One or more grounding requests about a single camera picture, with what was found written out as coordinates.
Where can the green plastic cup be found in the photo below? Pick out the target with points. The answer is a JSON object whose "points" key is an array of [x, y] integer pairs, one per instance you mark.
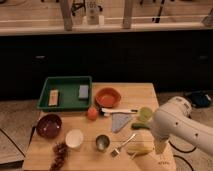
{"points": [[145, 114]]}

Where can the dark blue floor object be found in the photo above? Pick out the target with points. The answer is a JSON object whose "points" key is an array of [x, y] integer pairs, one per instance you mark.
{"points": [[199, 99]]}

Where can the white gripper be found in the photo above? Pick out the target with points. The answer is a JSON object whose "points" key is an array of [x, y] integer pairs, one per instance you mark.
{"points": [[160, 141]]}

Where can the small metal cup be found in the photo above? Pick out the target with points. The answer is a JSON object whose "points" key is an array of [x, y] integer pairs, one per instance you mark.
{"points": [[102, 143]]}

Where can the green plastic tray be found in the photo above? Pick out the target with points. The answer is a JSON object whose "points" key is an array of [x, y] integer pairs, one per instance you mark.
{"points": [[68, 87]]}

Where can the blue sponge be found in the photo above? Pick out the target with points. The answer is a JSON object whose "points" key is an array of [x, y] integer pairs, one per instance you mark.
{"points": [[83, 91]]}

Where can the blue triangular cloth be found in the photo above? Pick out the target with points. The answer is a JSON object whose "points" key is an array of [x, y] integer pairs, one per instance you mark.
{"points": [[119, 121]]}

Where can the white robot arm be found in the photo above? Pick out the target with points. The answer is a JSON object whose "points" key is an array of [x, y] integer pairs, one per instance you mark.
{"points": [[171, 118]]}

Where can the white cup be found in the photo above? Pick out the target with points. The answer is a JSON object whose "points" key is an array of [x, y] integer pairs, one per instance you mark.
{"points": [[74, 138]]}

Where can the yellow banana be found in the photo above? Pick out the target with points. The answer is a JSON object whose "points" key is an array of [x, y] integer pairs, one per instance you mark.
{"points": [[136, 151]]}

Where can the orange fruit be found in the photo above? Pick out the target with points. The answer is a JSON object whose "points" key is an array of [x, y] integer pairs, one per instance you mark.
{"points": [[92, 113]]}

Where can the dark maroon bowl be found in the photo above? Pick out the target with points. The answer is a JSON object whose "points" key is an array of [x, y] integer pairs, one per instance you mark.
{"points": [[49, 126]]}

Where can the orange red bowl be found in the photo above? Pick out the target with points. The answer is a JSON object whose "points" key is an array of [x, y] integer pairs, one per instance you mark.
{"points": [[107, 97]]}

